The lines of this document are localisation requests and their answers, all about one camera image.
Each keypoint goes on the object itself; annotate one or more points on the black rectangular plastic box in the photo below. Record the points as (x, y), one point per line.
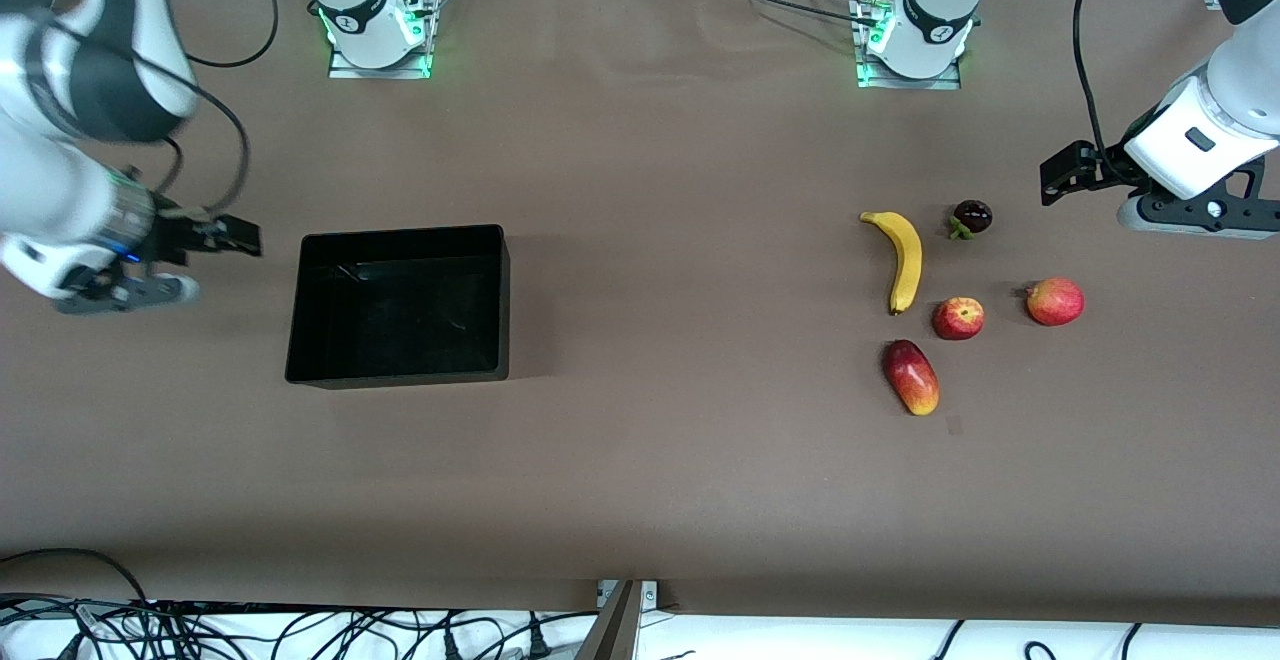
(400, 310)

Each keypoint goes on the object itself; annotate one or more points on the large red apple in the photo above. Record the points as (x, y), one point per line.
(1056, 302)

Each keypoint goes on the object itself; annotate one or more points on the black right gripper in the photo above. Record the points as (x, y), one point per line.
(176, 238)

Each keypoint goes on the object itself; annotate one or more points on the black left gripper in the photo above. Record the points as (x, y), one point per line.
(1098, 169)

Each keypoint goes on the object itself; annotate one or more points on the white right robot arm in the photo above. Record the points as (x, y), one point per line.
(60, 190)

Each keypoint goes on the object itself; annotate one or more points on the dark grey camera post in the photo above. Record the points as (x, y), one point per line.
(615, 630)

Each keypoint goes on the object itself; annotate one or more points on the dark purple mangosteen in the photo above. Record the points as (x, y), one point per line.
(973, 217)

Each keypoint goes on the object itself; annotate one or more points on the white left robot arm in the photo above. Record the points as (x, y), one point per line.
(1230, 90)

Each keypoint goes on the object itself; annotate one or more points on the red yellow mango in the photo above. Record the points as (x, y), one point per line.
(911, 378)

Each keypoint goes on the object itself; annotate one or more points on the small metal bracket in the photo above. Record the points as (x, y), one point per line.
(650, 595)

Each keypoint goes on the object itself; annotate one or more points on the yellow banana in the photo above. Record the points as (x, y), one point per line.
(908, 260)

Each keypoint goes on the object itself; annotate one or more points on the small red yellow apple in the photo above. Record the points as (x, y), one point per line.
(958, 319)

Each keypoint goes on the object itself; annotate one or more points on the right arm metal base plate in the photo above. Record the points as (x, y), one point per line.
(345, 68)

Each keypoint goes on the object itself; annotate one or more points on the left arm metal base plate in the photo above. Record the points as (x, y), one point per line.
(945, 80)

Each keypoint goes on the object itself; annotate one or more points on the brown table cover mat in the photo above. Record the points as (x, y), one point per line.
(640, 480)

